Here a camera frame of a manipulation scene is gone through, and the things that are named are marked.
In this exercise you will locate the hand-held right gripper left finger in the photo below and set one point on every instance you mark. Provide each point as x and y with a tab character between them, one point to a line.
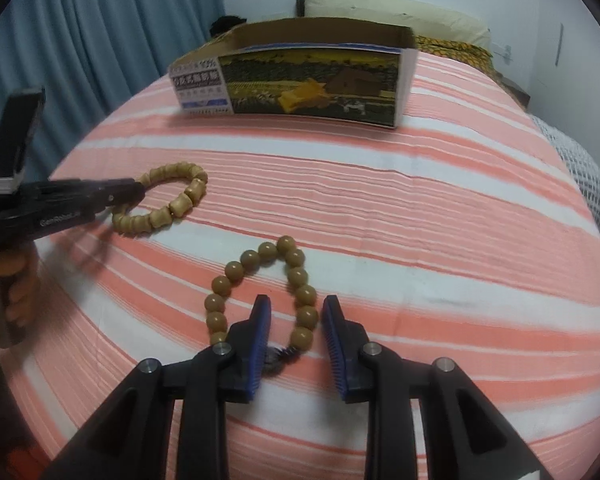
260	345

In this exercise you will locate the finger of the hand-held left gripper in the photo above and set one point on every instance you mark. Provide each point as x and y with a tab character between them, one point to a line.
115	188
105	204

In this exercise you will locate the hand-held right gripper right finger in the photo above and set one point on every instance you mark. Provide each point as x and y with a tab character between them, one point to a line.
332	345

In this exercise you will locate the printed cardboard box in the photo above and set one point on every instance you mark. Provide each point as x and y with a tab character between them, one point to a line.
305	80

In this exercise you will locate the person's left hand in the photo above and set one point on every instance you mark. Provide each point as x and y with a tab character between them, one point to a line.
22	285

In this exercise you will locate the blue curtain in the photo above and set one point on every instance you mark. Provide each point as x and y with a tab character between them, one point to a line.
105	25

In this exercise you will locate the black cloth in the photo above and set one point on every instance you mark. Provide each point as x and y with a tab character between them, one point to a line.
225	25

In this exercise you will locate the orange object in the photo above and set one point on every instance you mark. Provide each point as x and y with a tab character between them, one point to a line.
25	460

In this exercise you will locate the cream pillow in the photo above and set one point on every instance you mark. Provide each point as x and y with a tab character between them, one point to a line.
395	15

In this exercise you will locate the white wardrobe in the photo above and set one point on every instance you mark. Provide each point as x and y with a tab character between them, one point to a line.
580	50

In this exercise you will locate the white wall socket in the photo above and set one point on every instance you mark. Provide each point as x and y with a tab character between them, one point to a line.
505	52

